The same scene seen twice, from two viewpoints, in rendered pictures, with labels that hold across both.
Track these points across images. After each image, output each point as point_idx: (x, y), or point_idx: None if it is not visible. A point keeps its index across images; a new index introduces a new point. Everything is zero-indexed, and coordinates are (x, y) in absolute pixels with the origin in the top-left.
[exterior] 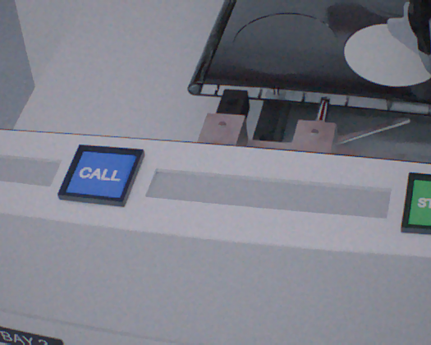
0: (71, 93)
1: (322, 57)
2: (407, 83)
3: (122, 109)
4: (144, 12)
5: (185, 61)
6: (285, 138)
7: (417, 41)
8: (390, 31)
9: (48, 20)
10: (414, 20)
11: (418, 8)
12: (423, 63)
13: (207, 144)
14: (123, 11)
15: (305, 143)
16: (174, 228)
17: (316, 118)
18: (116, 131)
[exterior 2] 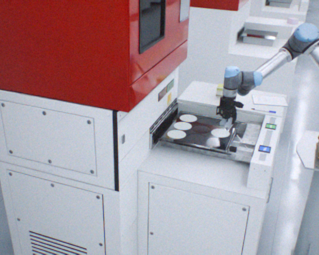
0: (203, 178)
1: (220, 139)
2: (228, 133)
3: (211, 172)
4: (176, 168)
5: (197, 164)
6: None
7: (232, 122)
8: (225, 126)
9: (125, 210)
10: (235, 117)
11: (236, 115)
12: (229, 127)
13: (257, 141)
14: (173, 170)
15: (245, 142)
16: (275, 144)
17: (236, 142)
18: (217, 173)
